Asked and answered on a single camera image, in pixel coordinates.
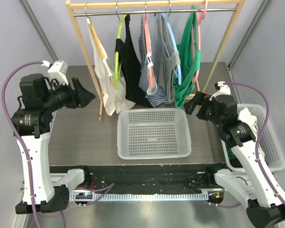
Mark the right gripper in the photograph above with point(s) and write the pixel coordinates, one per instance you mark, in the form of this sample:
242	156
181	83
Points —
198	104

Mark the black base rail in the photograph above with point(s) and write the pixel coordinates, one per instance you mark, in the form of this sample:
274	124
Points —
150	179

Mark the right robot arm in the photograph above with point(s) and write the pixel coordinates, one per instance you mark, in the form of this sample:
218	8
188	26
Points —
263	199

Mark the black tank top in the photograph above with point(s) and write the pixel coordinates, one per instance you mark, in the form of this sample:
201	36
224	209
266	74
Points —
130	68

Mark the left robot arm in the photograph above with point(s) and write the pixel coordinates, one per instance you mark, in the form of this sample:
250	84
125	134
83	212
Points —
32	121

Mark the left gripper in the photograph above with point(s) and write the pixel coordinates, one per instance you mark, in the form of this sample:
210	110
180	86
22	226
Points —
81	98

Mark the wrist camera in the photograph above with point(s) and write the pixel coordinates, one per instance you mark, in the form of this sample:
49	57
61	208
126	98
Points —
58	71
222	89

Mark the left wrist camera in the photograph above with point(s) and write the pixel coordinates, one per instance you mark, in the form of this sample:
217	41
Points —
58	71

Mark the white basket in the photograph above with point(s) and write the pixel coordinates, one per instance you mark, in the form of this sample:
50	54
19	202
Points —
158	133
269	142

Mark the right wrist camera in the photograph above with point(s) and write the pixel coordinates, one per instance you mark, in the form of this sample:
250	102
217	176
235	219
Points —
222	89

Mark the lime green hanger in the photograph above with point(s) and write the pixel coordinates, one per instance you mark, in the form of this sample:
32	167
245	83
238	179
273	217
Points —
117	67

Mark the light blue hanger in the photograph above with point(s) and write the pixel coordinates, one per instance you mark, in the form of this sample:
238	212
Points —
174	45

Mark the white basket right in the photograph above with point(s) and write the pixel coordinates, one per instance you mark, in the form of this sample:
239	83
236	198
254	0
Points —
269	142

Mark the grey tank top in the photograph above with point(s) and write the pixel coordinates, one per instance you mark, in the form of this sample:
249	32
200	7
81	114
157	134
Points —
165	64

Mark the white tank top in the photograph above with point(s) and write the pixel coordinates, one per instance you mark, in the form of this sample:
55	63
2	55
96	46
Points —
114	100

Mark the green cloth in basket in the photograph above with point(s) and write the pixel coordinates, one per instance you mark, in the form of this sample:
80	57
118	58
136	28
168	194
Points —
231	155

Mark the white slotted cable duct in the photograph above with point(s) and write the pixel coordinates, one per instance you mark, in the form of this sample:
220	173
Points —
155	197

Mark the yellow plastic hanger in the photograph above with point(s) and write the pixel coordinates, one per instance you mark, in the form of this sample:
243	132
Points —
100	56

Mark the pink hanger with striped top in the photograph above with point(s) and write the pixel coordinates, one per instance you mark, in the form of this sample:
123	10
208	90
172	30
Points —
152	82

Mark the pink hanger with green top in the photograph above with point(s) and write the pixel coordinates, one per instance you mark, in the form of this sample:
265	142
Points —
200	18

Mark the blue striped tank top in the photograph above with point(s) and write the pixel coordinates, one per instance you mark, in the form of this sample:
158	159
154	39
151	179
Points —
159	96

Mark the wooden clothes rack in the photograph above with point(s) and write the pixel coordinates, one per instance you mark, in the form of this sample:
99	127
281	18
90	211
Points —
153	3

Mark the green tank top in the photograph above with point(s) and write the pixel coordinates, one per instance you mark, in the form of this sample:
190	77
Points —
189	55

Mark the white basket centre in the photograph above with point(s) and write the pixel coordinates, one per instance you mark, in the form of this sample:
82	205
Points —
158	133

